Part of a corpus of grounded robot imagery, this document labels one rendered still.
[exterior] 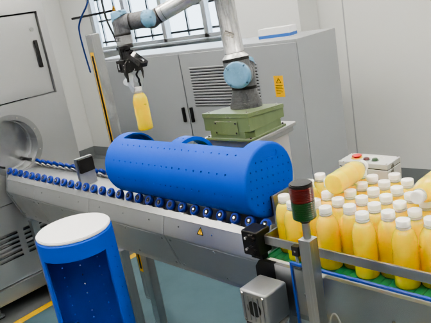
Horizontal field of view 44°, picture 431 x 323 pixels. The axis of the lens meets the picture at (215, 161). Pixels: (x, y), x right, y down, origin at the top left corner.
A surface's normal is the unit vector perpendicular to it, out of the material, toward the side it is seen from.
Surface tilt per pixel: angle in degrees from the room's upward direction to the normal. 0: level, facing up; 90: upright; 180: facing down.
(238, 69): 93
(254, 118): 90
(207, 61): 90
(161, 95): 90
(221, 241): 71
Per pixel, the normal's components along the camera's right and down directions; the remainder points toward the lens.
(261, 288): -0.17, -0.95
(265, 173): 0.71, 0.08
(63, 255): -0.07, 0.29
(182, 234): -0.70, -0.02
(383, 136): -0.65, 0.32
